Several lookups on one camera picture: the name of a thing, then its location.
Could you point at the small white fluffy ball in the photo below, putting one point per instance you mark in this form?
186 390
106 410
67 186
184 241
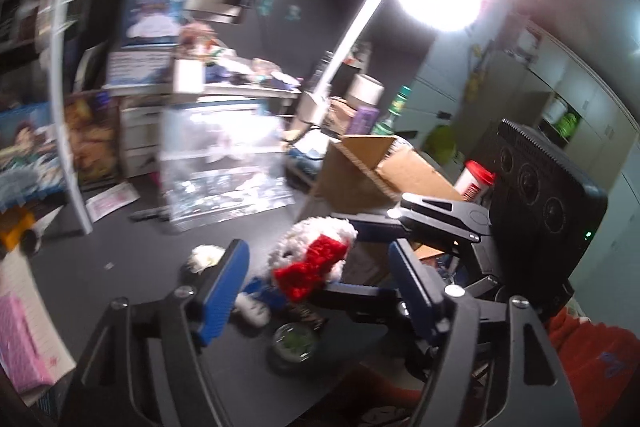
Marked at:
205 257

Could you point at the white and red plush toy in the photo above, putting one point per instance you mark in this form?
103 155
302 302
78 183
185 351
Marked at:
312 257

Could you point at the anime picture board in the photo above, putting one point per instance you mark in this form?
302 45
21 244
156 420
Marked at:
25 152

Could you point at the person's right forearm orange sleeve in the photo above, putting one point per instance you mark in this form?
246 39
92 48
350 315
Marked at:
595 367

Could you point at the white desk lamp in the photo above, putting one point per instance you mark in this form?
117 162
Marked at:
360 32

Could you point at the blue cartoon wall poster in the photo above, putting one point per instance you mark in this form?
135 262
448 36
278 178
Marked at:
152 14

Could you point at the person's red clothing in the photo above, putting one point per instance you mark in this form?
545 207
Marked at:
387 399

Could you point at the brown picture board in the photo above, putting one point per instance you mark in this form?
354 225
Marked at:
92 137

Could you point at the pink box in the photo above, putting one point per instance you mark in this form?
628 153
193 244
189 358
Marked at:
22 342

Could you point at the white curved pole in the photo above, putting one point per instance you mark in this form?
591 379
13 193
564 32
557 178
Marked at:
62 72

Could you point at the open cardboard box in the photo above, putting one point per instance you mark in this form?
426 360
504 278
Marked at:
370 172

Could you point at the white cup with red lid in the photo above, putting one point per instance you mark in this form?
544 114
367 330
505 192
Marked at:
472 182

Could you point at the round glass jar green contents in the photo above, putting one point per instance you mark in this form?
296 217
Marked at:
294 344

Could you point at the green bottle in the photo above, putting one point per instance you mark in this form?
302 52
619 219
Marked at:
395 112

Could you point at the purple box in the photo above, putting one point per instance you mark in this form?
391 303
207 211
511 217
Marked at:
364 121

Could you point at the clear plastic storage box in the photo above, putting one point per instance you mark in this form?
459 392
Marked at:
225 162

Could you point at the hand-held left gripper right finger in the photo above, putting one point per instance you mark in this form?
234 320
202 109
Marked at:
416 294

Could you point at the white desk shelf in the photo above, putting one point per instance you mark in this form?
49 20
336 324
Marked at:
215 94

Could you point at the paper roll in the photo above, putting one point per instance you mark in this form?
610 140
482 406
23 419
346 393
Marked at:
367 89

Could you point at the green bag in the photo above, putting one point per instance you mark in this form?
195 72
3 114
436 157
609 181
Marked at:
442 144

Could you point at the yellow toy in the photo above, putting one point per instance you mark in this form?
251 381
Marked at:
17 232

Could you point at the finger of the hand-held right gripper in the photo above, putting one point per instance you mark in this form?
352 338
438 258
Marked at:
440 219
357 296

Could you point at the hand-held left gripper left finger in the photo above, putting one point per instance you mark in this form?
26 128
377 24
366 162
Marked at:
223 294

